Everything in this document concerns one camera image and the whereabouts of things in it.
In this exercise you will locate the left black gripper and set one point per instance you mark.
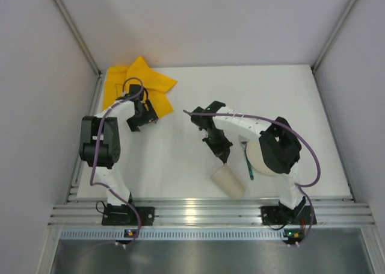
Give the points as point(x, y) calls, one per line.
point(141, 117)

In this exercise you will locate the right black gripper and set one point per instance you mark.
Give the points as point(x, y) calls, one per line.
point(219, 143)

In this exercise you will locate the beige paper cup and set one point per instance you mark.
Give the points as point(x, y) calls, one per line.
point(227, 182)

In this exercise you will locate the yellow printed cloth placemat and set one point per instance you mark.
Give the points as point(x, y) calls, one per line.
point(156, 84)

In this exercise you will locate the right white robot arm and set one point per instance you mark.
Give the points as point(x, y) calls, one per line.
point(272, 149)

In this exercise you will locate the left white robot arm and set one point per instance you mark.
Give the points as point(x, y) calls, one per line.
point(100, 142)

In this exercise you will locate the cream round plate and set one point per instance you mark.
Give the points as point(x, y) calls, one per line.
point(255, 157)

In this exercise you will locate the fork with green handle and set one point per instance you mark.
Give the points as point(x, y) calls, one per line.
point(243, 143)

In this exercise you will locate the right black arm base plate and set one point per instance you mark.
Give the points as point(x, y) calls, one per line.
point(278, 216)

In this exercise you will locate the perforated metal cable strip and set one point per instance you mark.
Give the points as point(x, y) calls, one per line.
point(178, 234)

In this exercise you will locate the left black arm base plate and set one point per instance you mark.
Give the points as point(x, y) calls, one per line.
point(124, 216)

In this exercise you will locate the aluminium front rail frame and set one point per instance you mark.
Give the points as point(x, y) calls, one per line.
point(340, 213)

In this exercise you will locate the left aluminium corner post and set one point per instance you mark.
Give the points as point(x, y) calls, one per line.
point(71, 25)

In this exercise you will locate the aluminium corner post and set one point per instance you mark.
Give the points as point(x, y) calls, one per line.
point(71, 25)
point(334, 33)

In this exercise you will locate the right aluminium corner post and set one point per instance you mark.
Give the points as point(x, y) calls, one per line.
point(334, 33)

